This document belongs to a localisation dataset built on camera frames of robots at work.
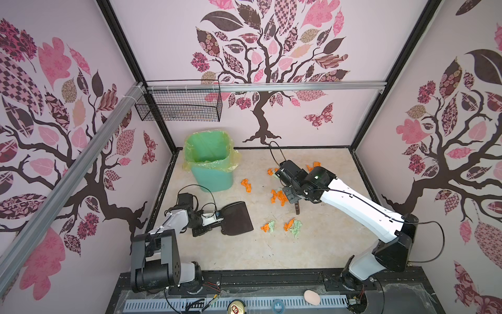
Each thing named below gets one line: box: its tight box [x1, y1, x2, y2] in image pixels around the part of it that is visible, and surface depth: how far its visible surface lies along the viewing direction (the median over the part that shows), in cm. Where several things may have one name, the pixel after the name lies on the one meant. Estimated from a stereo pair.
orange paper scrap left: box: [240, 178, 252, 193], surface depth 105 cm
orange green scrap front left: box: [260, 220, 275, 233], surface depth 89 cm
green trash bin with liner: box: [182, 129, 242, 193], surface depth 94 cm
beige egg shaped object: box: [303, 289, 321, 306], surface depth 71 cm
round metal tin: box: [226, 298, 246, 314], surface depth 61 cm
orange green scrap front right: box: [283, 217, 303, 238], surface depth 89 cm
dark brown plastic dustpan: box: [220, 200, 254, 237], surface depth 95 cm
